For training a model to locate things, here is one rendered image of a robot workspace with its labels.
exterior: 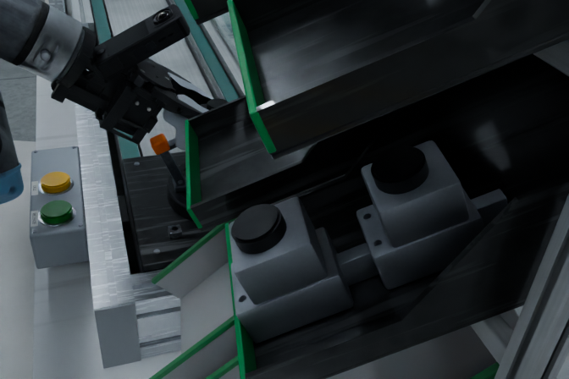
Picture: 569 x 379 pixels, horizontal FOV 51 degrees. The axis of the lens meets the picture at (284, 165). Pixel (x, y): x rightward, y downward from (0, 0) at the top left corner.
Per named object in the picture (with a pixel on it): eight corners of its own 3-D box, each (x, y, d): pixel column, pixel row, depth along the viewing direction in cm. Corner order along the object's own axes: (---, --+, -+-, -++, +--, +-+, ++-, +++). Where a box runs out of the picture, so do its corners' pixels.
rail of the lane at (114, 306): (103, 369, 73) (93, 305, 67) (73, 64, 142) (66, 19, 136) (149, 359, 74) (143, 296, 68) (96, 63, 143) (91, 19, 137)
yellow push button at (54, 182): (41, 200, 84) (40, 189, 83) (41, 184, 87) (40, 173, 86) (72, 196, 85) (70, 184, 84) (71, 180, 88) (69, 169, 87)
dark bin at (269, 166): (201, 233, 45) (152, 158, 40) (196, 140, 55) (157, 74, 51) (566, 85, 42) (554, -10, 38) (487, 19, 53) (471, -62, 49)
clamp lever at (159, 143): (174, 188, 81) (151, 145, 76) (172, 179, 83) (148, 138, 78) (199, 177, 81) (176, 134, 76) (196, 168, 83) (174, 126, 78)
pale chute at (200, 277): (184, 403, 55) (146, 385, 53) (182, 298, 66) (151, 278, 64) (433, 226, 47) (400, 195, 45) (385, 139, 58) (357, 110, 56)
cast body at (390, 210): (386, 293, 35) (350, 208, 31) (367, 242, 39) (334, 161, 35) (525, 240, 34) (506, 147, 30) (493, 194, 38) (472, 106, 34)
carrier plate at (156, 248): (143, 277, 73) (142, 264, 72) (123, 169, 92) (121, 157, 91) (326, 244, 80) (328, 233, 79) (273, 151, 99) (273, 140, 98)
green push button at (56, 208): (41, 232, 79) (40, 219, 78) (41, 213, 82) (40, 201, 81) (74, 227, 80) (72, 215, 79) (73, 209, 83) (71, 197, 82)
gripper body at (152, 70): (136, 118, 79) (48, 75, 72) (172, 65, 76) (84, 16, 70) (144, 148, 73) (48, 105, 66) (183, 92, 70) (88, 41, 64)
